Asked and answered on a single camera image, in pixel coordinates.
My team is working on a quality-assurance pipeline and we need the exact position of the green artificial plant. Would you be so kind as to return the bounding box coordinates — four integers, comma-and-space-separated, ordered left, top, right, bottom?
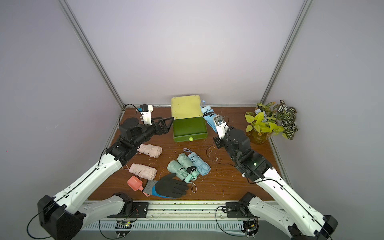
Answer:
245, 100, 299, 140

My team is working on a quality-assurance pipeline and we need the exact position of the small circuit board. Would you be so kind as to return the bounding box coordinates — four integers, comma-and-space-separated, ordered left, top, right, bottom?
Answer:
243, 218, 259, 238
115, 221, 133, 238

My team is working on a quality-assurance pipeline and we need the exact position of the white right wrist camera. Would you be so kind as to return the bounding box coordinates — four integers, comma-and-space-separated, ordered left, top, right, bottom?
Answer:
214, 115, 229, 139

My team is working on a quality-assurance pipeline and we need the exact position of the left small circuit board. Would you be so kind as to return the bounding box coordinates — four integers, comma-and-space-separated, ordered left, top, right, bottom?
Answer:
115, 221, 133, 238

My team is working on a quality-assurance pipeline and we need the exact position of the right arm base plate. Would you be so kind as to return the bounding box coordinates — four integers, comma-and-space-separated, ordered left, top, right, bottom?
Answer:
225, 202, 254, 219

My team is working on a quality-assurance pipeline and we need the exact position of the aluminium front rail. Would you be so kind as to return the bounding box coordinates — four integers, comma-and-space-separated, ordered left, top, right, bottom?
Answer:
82, 201, 280, 238

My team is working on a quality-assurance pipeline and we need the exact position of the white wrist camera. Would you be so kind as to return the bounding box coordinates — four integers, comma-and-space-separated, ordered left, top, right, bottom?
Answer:
138, 104, 153, 126
214, 115, 229, 139

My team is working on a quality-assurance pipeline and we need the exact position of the dark green top drawer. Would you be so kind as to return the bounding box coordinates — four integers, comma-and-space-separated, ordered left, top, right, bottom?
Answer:
173, 117, 208, 143

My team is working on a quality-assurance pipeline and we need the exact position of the amber glass plant vase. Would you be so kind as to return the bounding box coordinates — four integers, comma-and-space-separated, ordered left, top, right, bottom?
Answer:
246, 130, 272, 145

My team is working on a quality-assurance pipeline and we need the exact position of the black blue work glove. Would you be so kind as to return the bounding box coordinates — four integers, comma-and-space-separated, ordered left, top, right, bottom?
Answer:
143, 173, 189, 199

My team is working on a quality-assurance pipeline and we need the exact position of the pink plastic scoop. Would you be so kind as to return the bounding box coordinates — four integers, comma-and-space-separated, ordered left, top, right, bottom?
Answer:
127, 176, 150, 197

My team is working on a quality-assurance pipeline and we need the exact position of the right small circuit board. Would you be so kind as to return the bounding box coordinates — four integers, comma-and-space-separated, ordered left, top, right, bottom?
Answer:
243, 218, 259, 238

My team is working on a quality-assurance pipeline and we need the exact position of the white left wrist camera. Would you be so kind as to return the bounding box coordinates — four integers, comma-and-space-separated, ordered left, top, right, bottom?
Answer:
138, 104, 153, 126

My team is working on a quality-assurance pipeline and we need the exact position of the green pink drawer cabinet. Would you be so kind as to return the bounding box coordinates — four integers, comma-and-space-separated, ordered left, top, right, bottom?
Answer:
171, 95, 203, 120

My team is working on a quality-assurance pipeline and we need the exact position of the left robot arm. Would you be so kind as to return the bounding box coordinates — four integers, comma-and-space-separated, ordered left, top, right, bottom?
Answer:
38, 117, 174, 240

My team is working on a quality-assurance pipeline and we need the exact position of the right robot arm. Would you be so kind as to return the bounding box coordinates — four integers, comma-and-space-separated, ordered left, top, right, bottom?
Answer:
214, 125, 338, 240

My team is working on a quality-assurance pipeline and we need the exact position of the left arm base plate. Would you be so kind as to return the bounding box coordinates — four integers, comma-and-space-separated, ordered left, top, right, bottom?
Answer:
107, 202, 149, 219

